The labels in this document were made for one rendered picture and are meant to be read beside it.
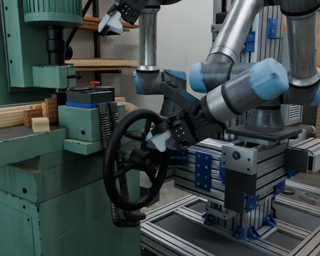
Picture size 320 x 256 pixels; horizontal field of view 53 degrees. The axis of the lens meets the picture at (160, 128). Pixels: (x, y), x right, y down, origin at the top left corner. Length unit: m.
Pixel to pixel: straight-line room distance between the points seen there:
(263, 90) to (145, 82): 1.00
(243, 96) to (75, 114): 0.47
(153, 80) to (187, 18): 2.97
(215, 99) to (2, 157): 0.51
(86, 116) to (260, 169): 0.69
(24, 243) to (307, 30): 1.04
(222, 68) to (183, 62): 3.71
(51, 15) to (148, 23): 0.62
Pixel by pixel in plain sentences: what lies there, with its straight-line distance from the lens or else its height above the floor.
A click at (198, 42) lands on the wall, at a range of 4.39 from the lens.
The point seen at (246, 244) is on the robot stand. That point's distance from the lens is 1.69.
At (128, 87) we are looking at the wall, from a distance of 4.97.
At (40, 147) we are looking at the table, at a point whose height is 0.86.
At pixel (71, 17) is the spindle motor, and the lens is 1.05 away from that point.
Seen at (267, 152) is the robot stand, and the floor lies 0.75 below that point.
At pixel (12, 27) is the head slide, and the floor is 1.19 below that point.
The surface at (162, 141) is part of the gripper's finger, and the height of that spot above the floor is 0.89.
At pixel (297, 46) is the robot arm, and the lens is 1.14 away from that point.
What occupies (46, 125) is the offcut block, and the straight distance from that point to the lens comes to 0.90.
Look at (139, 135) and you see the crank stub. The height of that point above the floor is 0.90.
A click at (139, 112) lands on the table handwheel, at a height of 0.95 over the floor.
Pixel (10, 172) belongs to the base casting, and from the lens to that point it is 0.99.
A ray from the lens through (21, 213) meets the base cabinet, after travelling 1.00.
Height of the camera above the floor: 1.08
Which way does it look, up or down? 11 degrees down
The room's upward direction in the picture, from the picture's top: straight up
